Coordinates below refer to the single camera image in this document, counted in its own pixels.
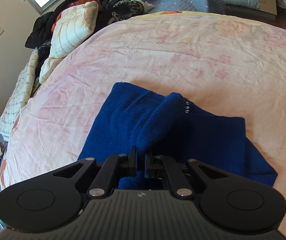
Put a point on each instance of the cardboard box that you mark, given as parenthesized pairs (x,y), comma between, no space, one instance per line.
(268,6)

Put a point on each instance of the black clothes on bed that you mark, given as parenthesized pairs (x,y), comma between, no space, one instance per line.
(42,27)

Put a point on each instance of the pink floral bed sheet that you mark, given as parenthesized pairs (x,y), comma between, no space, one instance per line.
(226,65)

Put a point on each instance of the cream quilted puffer jacket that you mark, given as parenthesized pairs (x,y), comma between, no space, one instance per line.
(76,24)

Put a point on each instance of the leopard print garment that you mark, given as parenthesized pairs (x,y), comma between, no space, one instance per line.
(126,9)

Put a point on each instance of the light blue knit blanket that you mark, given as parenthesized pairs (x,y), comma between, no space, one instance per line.
(211,6)

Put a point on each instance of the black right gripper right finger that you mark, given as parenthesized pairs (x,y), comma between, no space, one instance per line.
(230,202)

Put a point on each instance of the white text-print quilt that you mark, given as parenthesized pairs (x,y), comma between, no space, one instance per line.
(19,96)

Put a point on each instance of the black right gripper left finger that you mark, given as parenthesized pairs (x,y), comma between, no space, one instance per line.
(51,200)

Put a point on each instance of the blue beaded knit sweater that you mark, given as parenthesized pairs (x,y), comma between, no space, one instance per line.
(175,127)

